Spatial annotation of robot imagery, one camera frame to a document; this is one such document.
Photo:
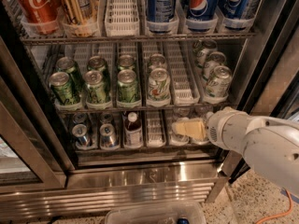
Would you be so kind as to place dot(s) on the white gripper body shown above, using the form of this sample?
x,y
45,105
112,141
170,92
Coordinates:
x,y
221,129

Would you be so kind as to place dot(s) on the white 7up can front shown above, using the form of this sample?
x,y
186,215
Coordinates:
x,y
219,81

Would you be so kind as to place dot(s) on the white 7up can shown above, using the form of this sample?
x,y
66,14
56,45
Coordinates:
x,y
219,81
214,59
201,49

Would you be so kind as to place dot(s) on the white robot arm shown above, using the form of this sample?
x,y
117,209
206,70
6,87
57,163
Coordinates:
x,y
269,146

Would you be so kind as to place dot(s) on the white empty shelf tray middle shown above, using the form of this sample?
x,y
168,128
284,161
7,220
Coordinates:
x,y
184,88

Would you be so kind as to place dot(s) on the white empty shelf tray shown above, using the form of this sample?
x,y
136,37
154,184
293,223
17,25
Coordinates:
x,y
184,88
122,18

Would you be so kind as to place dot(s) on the white 7up can middle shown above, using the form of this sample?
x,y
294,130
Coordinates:
x,y
214,59

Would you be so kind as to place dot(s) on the white green can front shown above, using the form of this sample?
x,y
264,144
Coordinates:
x,y
159,84

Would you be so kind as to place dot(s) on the white green can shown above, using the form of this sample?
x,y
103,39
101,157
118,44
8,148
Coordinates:
x,y
159,84
156,60

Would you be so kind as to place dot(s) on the white 7up can back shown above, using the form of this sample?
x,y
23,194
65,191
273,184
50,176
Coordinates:
x,y
201,49

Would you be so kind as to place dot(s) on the white green can back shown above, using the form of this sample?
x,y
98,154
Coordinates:
x,y
156,60

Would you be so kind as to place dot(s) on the silver blue can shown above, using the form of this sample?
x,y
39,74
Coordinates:
x,y
81,133
108,137
106,118
80,118

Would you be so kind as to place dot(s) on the blue Pepsi can right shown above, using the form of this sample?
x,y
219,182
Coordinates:
x,y
238,14

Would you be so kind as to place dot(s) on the blue Pepsi can logo front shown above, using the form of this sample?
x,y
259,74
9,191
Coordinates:
x,y
200,14

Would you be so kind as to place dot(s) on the silver blue can front left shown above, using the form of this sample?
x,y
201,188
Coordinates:
x,y
81,133

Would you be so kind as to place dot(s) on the silver blue can back left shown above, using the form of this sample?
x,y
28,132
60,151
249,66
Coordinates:
x,y
80,118

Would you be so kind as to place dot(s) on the blue Pepsi can label side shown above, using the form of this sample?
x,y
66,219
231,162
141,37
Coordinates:
x,y
159,14

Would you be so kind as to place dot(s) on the white empty shelf tray top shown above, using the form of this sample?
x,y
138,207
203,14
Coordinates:
x,y
122,18

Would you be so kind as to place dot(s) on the green can back left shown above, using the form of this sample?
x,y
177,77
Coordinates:
x,y
70,66

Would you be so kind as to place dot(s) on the green can front left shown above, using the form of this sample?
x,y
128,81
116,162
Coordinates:
x,y
64,89

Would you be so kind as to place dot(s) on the fridge glass door left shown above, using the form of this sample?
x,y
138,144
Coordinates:
x,y
32,165

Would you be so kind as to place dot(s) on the gold soda can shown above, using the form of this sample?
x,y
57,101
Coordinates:
x,y
79,15

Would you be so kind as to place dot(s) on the red Coca-Cola can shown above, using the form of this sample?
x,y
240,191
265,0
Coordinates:
x,y
42,14

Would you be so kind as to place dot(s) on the clear water bottle left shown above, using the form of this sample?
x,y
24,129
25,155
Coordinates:
x,y
177,139

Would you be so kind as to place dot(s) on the brown drink bottle white cap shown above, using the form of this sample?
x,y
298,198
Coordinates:
x,y
133,131

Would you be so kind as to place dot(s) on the clear plastic bin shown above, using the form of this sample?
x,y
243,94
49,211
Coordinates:
x,y
157,213

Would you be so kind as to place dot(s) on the blue bottle cap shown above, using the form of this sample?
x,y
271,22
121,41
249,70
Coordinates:
x,y
183,220

